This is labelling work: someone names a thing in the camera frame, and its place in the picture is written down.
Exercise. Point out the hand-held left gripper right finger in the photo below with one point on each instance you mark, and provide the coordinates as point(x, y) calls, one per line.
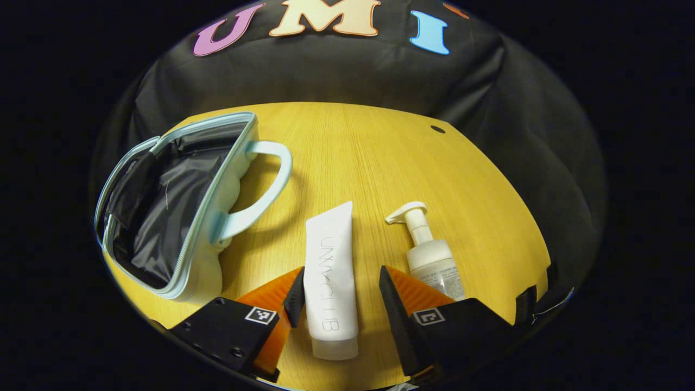
point(399, 326)

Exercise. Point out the white squeeze tube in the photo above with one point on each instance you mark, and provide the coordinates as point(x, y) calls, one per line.
point(331, 271)

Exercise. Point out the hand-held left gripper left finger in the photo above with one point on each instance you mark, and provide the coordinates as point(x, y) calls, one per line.
point(296, 298)

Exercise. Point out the light blue suitcase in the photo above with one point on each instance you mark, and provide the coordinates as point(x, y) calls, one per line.
point(163, 206)

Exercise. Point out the white pump bottle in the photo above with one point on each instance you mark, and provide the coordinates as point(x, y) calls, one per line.
point(431, 260)

